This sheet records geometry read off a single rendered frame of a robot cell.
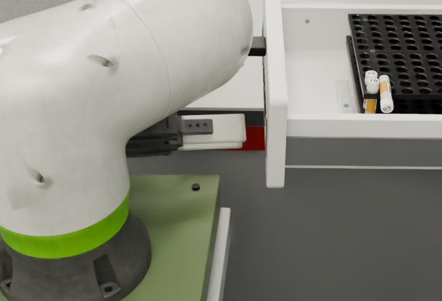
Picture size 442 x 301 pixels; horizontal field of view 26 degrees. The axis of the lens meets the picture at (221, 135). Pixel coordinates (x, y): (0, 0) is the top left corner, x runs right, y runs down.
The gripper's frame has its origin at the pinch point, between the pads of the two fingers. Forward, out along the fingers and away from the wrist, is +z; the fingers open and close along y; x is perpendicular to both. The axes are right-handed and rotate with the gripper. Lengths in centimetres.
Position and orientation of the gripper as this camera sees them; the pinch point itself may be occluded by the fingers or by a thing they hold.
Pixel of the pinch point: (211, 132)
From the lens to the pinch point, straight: 102.7
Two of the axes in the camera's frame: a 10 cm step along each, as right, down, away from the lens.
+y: 1.3, -2.6, -9.6
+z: 9.9, -0.4, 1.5
